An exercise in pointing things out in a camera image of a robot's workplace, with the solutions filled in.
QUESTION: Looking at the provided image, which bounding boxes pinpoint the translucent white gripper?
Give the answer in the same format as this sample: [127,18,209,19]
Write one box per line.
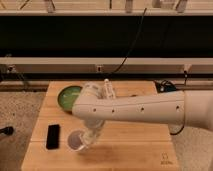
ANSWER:
[80,119,105,148]

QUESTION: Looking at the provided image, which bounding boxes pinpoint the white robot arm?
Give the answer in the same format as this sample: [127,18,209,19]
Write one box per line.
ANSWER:
[72,83,213,144]

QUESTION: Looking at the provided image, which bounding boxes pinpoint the white ceramic cup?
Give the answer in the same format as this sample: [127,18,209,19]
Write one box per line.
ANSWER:
[67,130,86,151]

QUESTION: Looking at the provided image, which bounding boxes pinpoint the wooden cutting board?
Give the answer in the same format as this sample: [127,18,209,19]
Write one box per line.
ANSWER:
[21,81,180,171]

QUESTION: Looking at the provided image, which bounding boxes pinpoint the white tube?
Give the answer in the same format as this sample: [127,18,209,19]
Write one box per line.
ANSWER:
[104,79,116,99]

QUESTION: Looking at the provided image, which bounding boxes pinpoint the green bowl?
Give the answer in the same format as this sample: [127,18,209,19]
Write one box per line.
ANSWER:
[57,86,82,112]

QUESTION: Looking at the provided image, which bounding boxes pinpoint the black smartphone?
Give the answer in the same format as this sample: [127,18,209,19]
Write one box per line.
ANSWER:
[46,124,60,149]

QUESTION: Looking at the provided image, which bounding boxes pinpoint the black object at left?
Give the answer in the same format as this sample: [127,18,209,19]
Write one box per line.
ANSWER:
[0,126,14,136]

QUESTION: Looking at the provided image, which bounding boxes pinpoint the grey metal rail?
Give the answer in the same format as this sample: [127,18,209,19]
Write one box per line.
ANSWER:
[0,57,213,74]

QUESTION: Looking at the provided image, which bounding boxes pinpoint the black hanging cable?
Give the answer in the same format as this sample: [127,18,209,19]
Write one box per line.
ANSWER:
[99,7,148,78]

